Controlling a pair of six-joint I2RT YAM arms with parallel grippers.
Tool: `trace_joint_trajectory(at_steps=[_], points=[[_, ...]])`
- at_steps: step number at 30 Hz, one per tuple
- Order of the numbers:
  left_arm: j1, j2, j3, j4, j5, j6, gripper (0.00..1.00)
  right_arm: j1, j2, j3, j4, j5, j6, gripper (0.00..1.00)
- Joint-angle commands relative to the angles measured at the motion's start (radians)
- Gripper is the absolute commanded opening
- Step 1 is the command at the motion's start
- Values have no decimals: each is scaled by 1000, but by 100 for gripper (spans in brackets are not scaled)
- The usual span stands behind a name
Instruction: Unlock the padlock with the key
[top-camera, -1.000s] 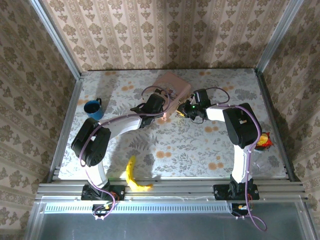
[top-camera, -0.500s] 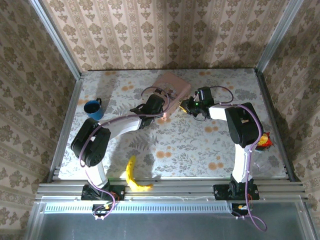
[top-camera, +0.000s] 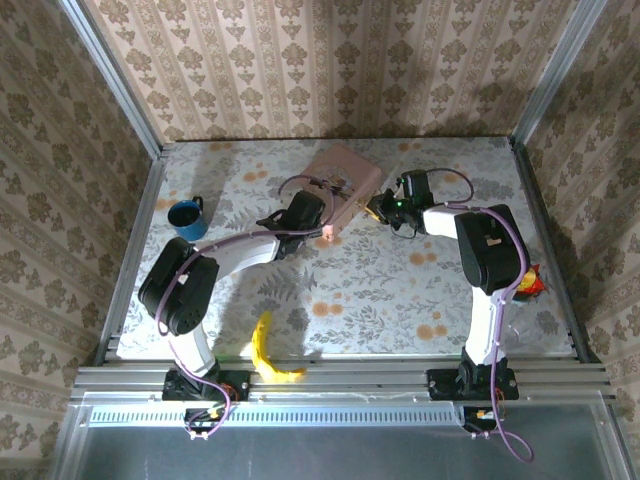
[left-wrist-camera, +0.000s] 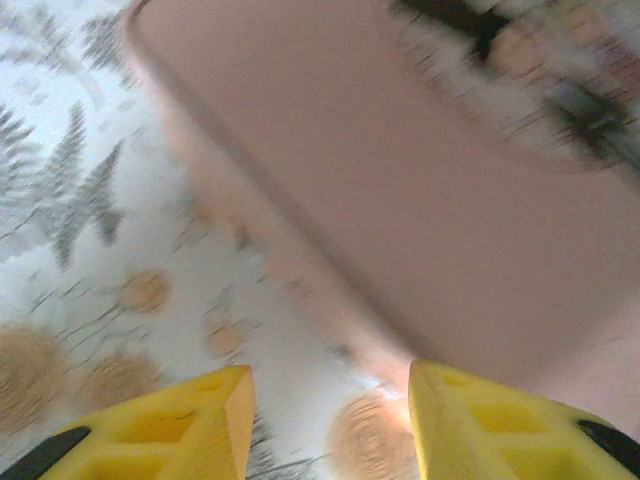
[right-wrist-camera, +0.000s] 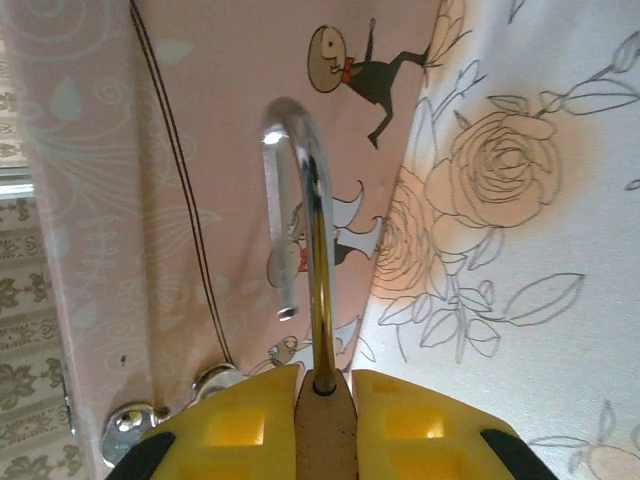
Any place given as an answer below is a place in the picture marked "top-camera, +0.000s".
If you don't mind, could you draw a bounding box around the pink rectangular case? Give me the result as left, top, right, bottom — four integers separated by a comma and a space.
298, 143, 384, 238

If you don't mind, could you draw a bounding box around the floral tablecloth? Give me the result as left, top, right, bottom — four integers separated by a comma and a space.
117, 137, 574, 359

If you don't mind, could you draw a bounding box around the blue enamel mug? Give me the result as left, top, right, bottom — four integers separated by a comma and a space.
166, 195, 207, 243

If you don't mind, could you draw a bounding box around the yellow banana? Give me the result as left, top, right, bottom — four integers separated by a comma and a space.
249, 310, 308, 385

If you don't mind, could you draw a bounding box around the red snack bag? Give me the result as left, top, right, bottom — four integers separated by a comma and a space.
514, 263, 550, 303

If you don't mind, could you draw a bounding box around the black connector block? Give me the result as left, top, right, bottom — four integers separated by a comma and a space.
183, 406, 227, 442
462, 405, 502, 441

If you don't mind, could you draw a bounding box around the grey metal panel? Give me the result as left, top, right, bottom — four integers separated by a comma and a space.
49, 399, 640, 480

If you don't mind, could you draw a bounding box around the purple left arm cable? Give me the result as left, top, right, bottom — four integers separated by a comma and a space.
154, 174, 338, 442

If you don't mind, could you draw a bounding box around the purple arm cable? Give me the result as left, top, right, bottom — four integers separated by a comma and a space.
154, 174, 338, 442
424, 166, 537, 465

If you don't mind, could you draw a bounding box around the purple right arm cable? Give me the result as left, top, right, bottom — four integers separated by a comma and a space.
424, 166, 537, 465

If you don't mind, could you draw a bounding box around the long aluminium frame rail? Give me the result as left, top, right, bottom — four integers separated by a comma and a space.
69, 355, 619, 403

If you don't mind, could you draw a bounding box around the aluminium side rail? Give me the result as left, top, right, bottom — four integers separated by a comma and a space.
506, 136, 602, 365
92, 148, 169, 367

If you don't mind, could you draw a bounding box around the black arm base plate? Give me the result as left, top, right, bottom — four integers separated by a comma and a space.
162, 356, 250, 402
427, 367, 520, 402

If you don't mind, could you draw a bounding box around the slotted metal cable duct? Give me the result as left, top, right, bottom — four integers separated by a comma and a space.
88, 405, 464, 428

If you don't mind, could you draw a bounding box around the aluminium frame post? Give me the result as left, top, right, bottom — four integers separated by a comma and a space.
58, 0, 166, 161
508, 0, 614, 149

